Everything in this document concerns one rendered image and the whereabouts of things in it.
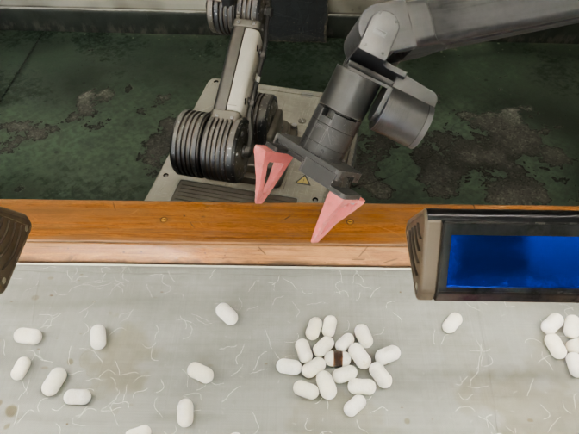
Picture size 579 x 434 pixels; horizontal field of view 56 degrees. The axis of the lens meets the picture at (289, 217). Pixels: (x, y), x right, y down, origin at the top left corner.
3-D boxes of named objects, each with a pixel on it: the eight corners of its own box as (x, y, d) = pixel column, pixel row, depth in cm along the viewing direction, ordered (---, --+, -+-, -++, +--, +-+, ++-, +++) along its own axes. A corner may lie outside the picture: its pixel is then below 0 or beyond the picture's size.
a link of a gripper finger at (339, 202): (298, 220, 73) (329, 158, 70) (339, 250, 70) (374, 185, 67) (270, 222, 67) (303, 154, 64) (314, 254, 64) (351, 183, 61)
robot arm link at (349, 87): (339, 54, 66) (343, 55, 61) (389, 79, 67) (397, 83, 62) (314, 107, 68) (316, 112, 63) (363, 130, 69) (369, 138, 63)
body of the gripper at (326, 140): (295, 149, 73) (320, 98, 70) (357, 187, 68) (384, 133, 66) (269, 145, 67) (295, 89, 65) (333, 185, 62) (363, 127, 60)
